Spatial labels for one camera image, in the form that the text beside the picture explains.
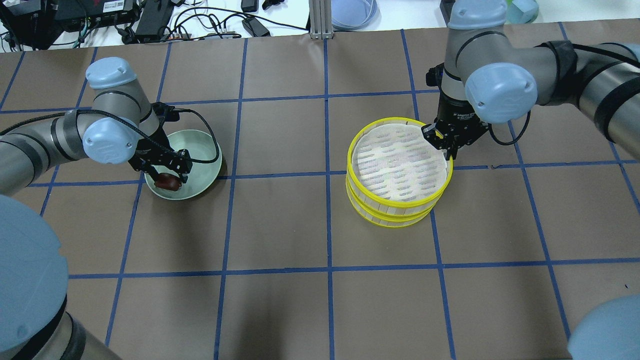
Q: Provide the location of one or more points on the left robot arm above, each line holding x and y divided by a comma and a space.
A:
122, 126

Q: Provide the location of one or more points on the aluminium frame post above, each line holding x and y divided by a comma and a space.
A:
320, 15

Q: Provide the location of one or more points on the green bowl with sponges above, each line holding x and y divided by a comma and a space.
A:
522, 11

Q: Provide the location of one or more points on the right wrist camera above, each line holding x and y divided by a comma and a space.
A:
433, 77

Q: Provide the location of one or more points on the yellow rimmed steamer basket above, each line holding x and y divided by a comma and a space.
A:
381, 213

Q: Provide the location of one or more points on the dark red bun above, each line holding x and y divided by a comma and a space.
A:
167, 182

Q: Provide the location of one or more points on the black power adapter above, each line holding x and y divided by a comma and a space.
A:
255, 28

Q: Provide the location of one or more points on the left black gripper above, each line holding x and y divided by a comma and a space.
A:
151, 148

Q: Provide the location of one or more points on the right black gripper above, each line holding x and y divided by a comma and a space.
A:
456, 114

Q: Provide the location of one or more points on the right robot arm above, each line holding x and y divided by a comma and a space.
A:
486, 81

